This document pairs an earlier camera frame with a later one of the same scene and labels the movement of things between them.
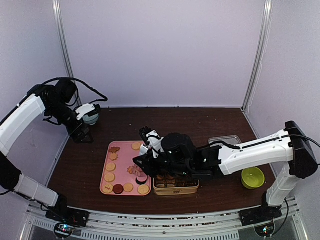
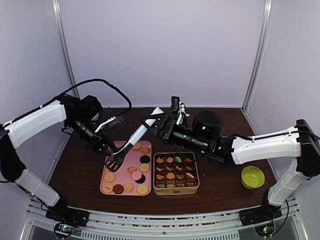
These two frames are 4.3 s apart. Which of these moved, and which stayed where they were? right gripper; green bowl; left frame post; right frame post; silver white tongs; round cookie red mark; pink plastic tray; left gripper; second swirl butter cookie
Moved: left gripper; silver white tongs; right gripper
Stayed: green bowl; second swirl butter cookie; left frame post; pink plastic tray; right frame post; round cookie red mark
